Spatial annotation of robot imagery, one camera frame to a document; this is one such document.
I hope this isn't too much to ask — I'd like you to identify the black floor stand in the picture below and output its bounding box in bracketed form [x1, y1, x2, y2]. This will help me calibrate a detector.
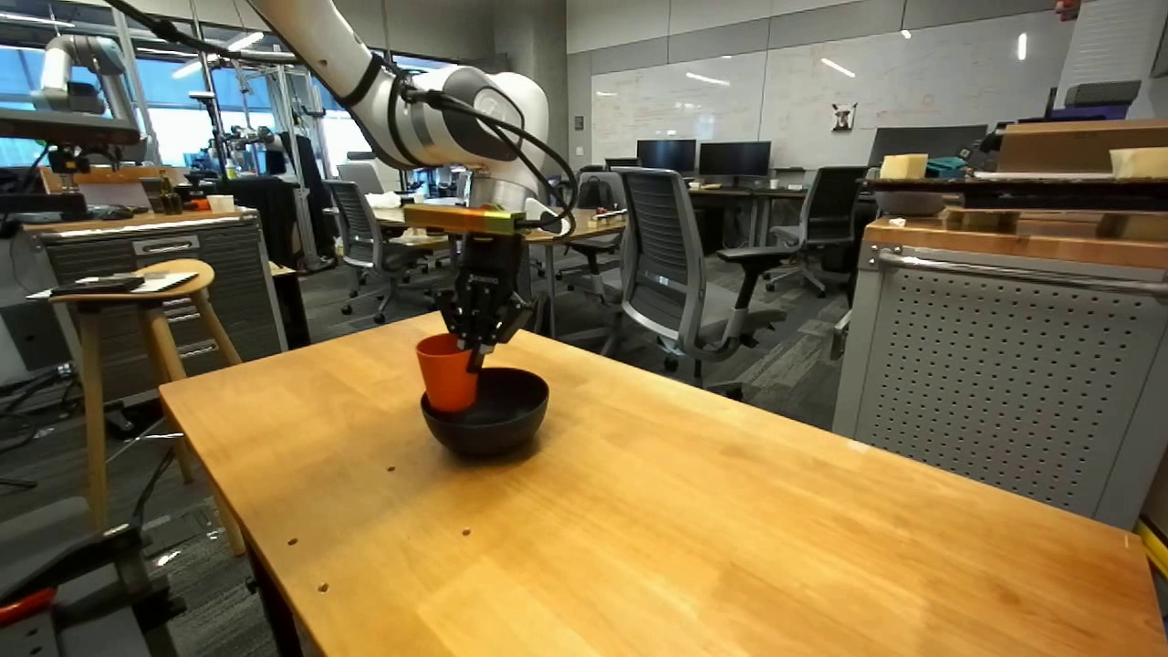
[0, 417, 187, 657]

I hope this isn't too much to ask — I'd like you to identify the medium black monitor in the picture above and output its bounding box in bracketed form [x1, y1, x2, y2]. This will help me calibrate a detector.
[698, 139, 775, 181]

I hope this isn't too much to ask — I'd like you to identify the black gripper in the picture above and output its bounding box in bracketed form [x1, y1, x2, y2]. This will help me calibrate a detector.
[438, 231, 535, 374]

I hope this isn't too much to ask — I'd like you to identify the orange plastic cup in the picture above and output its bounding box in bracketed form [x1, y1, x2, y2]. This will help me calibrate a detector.
[413, 334, 485, 421]

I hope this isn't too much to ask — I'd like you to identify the dark office desk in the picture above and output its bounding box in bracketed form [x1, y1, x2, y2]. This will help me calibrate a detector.
[682, 174, 817, 252]

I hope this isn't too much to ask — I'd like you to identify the black bowl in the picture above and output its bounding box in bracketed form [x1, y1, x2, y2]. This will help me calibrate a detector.
[421, 366, 551, 462]

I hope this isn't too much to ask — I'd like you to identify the pale cardboard box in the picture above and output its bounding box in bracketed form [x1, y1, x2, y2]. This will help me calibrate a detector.
[1107, 145, 1168, 181]

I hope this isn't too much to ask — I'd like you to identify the black office chair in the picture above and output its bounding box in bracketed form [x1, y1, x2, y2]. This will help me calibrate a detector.
[771, 163, 871, 298]

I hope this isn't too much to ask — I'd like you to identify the dark tablet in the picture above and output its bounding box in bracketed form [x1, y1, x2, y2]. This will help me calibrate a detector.
[69, 270, 148, 296]

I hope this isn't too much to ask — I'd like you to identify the grey perforated cart panel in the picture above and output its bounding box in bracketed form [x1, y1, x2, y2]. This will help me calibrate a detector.
[833, 240, 1168, 533]

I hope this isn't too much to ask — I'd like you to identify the long wooden meeting table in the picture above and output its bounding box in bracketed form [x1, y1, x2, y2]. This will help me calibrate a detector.
[368, 196, 632, 341]

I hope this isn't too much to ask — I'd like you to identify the grey cabinet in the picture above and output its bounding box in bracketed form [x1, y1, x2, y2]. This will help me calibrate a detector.
[20, 209, 290, 402]

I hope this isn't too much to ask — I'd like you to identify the red handle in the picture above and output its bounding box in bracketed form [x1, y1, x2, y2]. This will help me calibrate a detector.
[0, 583, 61, 633]

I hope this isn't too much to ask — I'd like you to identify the wooden shelf unit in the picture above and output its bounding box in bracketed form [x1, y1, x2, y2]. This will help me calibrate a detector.
[857, 118, 1168, 273]

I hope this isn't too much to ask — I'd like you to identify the white paper sheet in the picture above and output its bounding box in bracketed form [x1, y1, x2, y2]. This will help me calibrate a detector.
[127, 268, 202, 296]

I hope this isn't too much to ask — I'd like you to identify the grey mesh office chair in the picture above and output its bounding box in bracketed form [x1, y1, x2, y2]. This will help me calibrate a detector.
[608, 163, 803, 389]

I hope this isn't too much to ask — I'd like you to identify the dark swivel chair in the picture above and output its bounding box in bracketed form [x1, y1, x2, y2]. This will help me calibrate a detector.
[564, 168, 632, 282]

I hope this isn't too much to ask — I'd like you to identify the grey swivel chair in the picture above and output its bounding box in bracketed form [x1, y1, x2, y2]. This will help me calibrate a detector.
[318, 174, 456, 323]

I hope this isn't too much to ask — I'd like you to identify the wooden stool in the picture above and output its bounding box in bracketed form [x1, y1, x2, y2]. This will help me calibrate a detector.
[48, 256, 243, 529]

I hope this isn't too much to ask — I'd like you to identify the small cardboard box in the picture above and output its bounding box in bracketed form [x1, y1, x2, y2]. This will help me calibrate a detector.
[874, 150, 932, 185]

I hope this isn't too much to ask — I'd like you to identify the small black monitor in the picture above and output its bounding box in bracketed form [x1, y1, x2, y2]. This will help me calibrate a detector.
[634, 136, 700, 174]

